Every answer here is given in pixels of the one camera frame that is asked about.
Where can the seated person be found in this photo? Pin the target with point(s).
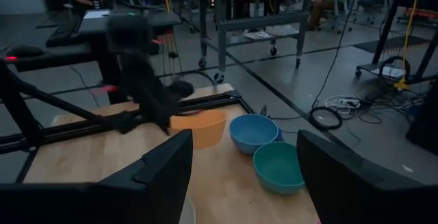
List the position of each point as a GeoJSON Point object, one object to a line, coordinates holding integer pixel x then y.
{"type": "Point", "coordinates": [325, 1]}

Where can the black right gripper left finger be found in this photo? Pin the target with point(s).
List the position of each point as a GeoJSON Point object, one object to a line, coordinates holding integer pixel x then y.
{"type": "Point", "coordinates": [161, 176]}

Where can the office chair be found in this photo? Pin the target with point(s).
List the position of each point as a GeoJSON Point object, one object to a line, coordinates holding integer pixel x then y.
{"type": "Point", "coordinates": [337, 8]}

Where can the black desk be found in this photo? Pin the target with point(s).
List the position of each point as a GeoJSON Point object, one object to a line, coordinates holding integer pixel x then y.
{"type": "Point", "coordinates": [102, 39]}

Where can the orange bowl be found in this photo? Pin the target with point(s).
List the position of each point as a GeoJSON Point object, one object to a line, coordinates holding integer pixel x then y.
{"type": "Point", "coordinates": [203, 128]}

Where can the white power strip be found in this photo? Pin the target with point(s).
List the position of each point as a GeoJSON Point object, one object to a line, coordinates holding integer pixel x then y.
{"type": "Point", "coordinates": [345, 102]}

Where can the black rolling cart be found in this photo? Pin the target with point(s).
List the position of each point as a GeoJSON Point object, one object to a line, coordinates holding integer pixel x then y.
{"type": "Point", "coordinates": [393, 39]}

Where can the black computer mouse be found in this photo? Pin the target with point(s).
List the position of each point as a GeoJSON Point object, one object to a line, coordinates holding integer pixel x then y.
{"type": "Point", "coordinates": [24, 50]}

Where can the black keyboard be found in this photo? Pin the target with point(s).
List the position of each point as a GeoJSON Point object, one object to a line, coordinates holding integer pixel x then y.
{"type": "Point", "coordinates": [63, 32]}

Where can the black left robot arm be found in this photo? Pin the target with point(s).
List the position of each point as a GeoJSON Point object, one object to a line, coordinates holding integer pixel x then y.
{"type": "Point", "coordinates": [128, 46]}

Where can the blue bowl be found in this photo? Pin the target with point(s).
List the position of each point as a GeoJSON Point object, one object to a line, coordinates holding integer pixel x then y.
{"type": "Point", "coordinates": [252, 132]}

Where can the white bowl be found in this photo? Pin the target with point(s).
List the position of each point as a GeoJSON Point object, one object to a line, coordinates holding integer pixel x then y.
{"type": "Point", "coordinates": [189, 213]}

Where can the black aluminium table frame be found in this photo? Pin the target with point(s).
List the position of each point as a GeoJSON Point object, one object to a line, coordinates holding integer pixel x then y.
{"type": "Point", "coordinates": [205, 101]}

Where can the wooden workbench on wheels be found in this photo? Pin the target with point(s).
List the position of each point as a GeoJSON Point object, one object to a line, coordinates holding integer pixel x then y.
{"type": "Point", "coordinates": [255, 11]}

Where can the black floor mat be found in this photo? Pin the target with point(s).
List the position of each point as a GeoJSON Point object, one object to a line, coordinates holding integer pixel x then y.
{"type": "Point", "coordinates": [390, 44]}

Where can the teal green bowl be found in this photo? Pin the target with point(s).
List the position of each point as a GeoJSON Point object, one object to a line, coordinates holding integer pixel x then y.
{"type": "Point", "coordinates": [279, 167]}

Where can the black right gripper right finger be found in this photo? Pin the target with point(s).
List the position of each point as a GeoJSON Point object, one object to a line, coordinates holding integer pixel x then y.
{"type": "Point", "coordinates": [342, 183]}

